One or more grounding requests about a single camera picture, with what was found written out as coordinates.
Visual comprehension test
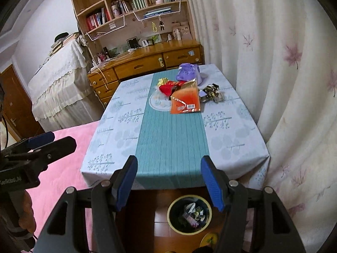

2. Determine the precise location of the red snack box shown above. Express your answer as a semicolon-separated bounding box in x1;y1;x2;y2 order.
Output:
182;212;199;228

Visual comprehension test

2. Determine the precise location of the yellow paper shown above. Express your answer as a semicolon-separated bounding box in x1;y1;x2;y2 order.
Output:
157;78;169;87

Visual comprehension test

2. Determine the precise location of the red packet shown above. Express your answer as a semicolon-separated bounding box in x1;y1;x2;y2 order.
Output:
159;81;186;97

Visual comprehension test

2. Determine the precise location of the black gold wrapper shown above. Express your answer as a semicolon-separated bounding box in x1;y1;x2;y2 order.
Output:
199;83;225;103

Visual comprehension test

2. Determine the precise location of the orange foil snack bag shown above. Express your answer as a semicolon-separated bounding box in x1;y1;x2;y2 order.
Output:
170;79;201;114

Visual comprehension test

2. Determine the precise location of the purple plastic bag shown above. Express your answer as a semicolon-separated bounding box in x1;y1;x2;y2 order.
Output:
176;63;207;85

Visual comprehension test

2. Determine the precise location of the clear plastic wrapper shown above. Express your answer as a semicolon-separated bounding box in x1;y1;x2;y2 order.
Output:
152;87;168;102

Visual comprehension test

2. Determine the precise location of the small black box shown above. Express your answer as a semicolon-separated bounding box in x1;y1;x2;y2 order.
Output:
169;85;181;100

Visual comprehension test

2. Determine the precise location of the dark blue trash bin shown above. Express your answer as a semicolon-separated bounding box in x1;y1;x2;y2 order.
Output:
167;195;213;236

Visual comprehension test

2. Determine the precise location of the person left hand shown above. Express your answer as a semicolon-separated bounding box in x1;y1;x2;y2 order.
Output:
18;191;37;234

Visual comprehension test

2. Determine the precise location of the brown wooden door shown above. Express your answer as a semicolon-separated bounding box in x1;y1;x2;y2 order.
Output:
1;65;44;139

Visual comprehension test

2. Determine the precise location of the white lace furniture cover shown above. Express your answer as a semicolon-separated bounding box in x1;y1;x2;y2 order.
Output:
28;39;104;131

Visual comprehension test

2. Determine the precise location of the right yellow slipper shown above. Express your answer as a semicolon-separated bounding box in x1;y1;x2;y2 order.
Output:
199;232;218;249

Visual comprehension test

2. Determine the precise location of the leaf-print blue tablecloth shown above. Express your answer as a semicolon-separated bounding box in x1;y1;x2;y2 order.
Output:
80;64;270;190

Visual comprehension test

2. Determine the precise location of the wooden desk with drawers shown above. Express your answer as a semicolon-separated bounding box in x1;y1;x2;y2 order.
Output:
87;39;205;107

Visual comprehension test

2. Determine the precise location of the wooden bookshelf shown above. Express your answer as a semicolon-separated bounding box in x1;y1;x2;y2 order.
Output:
71;0;195;57

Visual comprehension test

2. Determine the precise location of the floral cream curtain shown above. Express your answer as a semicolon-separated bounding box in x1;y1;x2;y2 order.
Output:
189;0;336;252

